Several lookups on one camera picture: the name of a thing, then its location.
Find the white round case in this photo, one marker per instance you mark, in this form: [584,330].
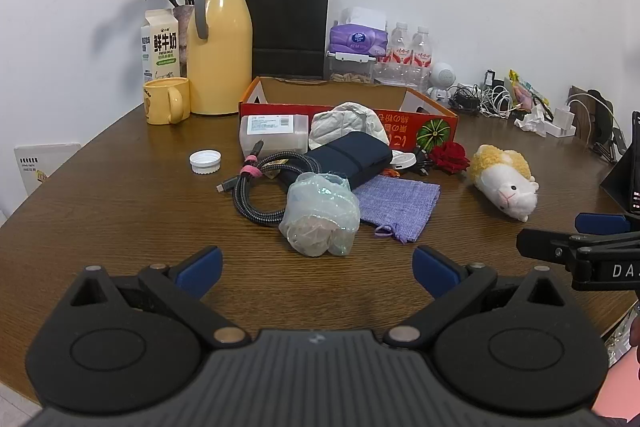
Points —
[402,161]

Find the brown wooden stand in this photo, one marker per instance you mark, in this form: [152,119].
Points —
[592,114]

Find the white bottle cap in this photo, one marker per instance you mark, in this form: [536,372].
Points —
[205,161]

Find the yellow thermos jug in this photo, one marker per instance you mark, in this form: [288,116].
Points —
[222,57]

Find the person's pink clothing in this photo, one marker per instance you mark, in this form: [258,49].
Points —
[622,387]

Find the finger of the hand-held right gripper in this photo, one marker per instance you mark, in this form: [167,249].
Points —
[600,222]
[542,244]

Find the crumpled white paper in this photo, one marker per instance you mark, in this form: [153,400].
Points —
[532,123]

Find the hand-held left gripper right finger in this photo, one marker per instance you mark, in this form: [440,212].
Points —
[432,272]

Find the white milk carton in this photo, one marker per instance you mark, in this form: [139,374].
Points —
[162,42]

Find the colourful snack packet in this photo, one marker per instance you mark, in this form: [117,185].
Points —
[525,89]

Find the clear snack container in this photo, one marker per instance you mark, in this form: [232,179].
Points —
[347,69]

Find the black folding stand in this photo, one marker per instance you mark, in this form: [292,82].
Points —
[617,182]

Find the pink glass vase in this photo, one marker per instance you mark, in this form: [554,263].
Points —
[182,24]

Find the purple cloth pouch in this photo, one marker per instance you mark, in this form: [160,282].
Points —
[400,204]

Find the orange cardboard box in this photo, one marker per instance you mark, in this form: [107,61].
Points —
[430,122]

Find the yellow mug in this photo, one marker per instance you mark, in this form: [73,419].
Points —
[160,104]

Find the red rose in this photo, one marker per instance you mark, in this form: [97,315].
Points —
[450,157]

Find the white robot speaker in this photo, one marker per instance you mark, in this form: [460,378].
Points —
[440,77]

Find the white paper card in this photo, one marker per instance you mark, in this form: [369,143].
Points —
[42,164]

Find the clear plastic bag bundle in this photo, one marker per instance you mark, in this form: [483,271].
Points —
[320,217]

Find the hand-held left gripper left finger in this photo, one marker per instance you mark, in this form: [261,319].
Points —
[202,269]

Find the purple tissue pack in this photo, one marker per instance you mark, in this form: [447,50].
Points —
[357,38]

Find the white power adapter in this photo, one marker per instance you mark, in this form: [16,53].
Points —
[564,122]

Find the black charger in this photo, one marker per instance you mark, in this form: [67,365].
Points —
[492,81]

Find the navy blue pouch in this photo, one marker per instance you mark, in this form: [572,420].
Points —
[345,159]

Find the black paper bag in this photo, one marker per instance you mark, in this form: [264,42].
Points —
[290,17]

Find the yellow white plush hamster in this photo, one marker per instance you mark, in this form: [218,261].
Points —
[502,179]

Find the black phone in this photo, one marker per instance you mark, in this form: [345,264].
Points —
[636,157]

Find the clear water bottle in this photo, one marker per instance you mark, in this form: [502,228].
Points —
[422,47]
[400,44]

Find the clear labelled plastic box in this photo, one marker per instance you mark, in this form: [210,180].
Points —
[272,132]

